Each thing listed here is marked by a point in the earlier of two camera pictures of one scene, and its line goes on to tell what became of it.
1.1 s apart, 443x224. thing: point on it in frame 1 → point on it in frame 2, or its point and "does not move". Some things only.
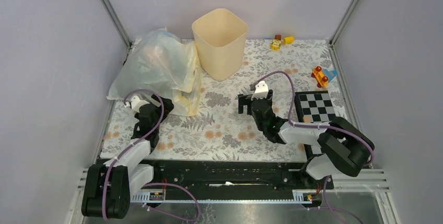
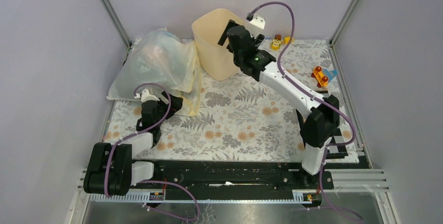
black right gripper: (243, 101) → (224, 35)
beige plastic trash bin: (220, 35) does not move
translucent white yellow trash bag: (160, 62) does not move
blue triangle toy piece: (331, 74) does not move
